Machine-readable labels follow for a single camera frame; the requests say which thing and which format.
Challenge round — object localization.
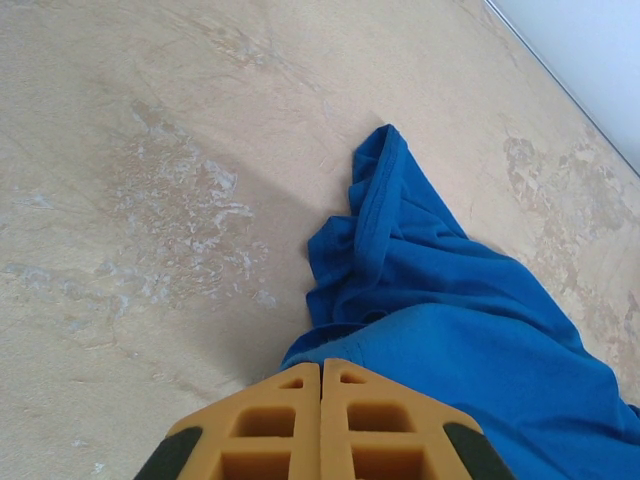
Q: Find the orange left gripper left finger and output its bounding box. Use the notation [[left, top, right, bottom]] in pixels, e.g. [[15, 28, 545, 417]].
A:
[[133, 362, 324, 480]]

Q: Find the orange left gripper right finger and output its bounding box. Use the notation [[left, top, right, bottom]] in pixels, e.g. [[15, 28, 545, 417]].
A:
[[320, 357, 516, 480]]

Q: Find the blue t-shirt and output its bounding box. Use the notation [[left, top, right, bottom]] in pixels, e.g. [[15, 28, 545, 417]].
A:
[[277, 123, 640, 480]]

